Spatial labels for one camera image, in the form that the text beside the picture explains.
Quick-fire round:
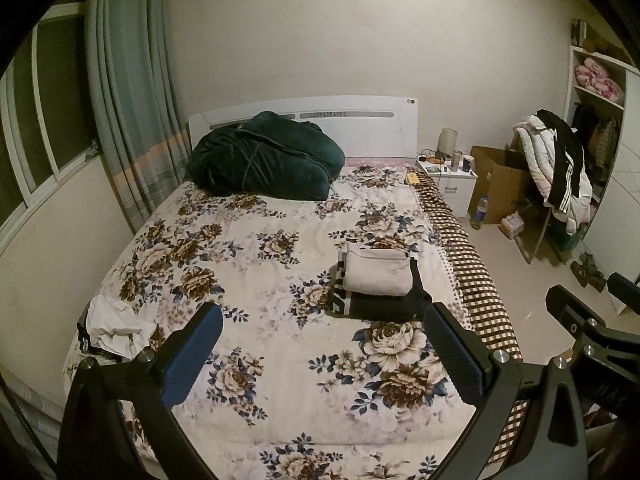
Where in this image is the white nightstand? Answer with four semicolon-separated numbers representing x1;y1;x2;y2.
415;155;479;219

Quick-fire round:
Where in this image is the brown checked bed sheet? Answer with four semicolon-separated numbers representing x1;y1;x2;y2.
412;170;526;466

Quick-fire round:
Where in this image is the wooden clothes rack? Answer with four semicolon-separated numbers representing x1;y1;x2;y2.
514;204;557;264

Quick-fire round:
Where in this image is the crumpled white garment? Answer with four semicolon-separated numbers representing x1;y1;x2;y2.
84;293;157;361

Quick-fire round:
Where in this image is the light beige garment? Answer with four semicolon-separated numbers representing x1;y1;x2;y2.
342;243;414;297

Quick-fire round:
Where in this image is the white open wardrobe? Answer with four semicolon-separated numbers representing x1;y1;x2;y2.
564;44;640;317

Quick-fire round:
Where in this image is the cardboard box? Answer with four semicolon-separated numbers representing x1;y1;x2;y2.
468;145;534;225

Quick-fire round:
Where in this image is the beige table lamp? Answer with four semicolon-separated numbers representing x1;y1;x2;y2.
438;127;460;156

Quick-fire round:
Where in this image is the pink folded blanket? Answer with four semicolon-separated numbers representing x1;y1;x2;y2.
573;57;624;103

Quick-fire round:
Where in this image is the floral bed blanket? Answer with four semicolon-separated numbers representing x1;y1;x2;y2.
62;165;523;480

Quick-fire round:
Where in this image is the pink patterned pillow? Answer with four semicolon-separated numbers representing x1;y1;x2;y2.
345;156;419;171

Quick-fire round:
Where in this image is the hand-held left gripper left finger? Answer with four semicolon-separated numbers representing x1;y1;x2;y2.
57;301;224;480

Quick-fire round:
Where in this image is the plastic-wrapped pack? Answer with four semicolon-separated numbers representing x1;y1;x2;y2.
499;211;526;239

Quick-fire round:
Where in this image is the white bed headboard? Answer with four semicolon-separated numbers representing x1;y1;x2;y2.
187;94;419;162

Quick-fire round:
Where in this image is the dark shoe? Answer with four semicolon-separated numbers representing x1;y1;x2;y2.
569;262;592;289
582;253;607;281

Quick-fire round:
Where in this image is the white-framed window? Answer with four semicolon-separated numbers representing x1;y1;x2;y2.
0;1;102;233

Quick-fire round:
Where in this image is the green bin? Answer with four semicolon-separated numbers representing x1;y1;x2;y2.
554;224;589;255

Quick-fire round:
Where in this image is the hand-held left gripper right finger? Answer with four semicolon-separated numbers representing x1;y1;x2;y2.
424;301;589;480

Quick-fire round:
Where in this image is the clear water bottle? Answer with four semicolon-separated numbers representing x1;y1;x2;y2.
471;194;489;230

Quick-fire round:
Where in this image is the dark green duvet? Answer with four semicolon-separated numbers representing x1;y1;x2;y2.
187;110;346;197

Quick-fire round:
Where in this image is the black garment with white print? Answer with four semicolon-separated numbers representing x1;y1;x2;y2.
326;250;434;322

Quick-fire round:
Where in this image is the black jacket with white stripes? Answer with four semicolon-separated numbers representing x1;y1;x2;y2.
537;108;594;217

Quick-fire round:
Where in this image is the grey-green striped curtain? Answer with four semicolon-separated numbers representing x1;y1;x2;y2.
84;0;194;237

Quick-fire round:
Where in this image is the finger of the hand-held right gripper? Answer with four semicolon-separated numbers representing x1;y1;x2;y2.
606;271;640;312
545;284;609;342

